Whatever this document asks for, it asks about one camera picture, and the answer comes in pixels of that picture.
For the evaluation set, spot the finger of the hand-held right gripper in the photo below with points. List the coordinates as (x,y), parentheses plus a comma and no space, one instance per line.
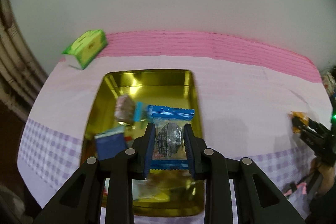
(313,126)
(313,141)

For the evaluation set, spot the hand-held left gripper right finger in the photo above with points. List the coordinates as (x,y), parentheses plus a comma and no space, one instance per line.
(189,150)

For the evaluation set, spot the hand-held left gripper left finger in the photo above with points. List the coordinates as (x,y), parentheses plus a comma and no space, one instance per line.
(151,150)

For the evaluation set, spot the yellow snack packet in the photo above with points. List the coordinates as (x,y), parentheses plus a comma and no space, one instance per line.
(302,117)

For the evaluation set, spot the clear-window blue candy packet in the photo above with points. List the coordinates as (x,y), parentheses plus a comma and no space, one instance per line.
(169,140)

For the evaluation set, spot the dark blue snack packet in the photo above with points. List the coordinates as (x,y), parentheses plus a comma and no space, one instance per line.
(110,146)

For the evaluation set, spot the pink snack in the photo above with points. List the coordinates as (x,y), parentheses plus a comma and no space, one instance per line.
(124,108)

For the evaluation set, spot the gold-lined tin box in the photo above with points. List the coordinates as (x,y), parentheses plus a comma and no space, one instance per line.
(147,82)

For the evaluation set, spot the person's right hand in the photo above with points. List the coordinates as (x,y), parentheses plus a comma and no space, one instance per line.
(327,178)

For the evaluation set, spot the floral box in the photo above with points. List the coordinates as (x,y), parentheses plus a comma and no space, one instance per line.
(328,82)

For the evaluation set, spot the pink and purple checked tablecloth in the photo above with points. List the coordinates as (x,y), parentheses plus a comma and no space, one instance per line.
(236,98)

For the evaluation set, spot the green tissue box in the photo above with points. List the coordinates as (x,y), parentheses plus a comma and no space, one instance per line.
(86,48)

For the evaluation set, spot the pale cloth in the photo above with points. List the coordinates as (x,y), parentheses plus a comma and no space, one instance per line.
(10,203)

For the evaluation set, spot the beige patterned curtain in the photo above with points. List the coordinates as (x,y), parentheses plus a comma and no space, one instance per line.
(13,56)

